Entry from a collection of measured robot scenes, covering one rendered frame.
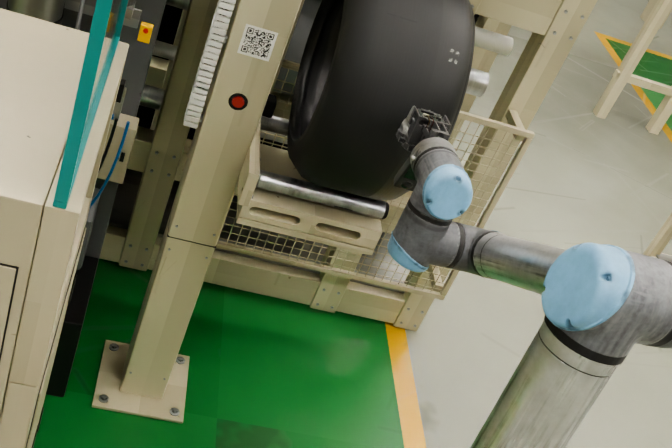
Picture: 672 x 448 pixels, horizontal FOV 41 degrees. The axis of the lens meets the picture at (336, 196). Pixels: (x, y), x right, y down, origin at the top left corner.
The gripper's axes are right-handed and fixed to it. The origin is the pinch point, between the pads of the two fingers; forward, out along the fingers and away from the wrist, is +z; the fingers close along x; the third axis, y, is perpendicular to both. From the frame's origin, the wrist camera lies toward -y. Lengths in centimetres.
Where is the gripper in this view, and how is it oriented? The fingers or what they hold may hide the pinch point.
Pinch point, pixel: (410, 124)
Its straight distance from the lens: 193.6
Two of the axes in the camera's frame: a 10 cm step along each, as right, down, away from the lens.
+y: 3.2, -8.4, -4.3
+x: -9.4, -2.4, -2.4
